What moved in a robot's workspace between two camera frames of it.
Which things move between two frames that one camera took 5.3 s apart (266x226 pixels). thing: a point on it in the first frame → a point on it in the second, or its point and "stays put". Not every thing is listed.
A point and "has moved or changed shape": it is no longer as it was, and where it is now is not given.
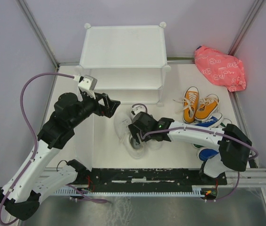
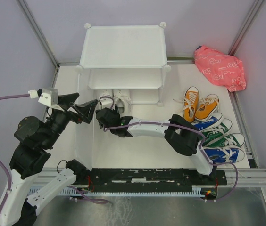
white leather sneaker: [154, 145] has moved or changed shape
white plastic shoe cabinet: [129, 62] stays put
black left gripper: [108, 109] → [87, 108]
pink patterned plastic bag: [224, 69] stays put
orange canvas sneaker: [208, 105] stays put
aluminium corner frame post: [245, 27] stays put
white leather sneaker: [132, 147] → [123, 102]
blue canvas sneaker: [216, 120] stays put
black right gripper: [133, 129] → [115, 111]
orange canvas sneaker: [190, 102] stays put
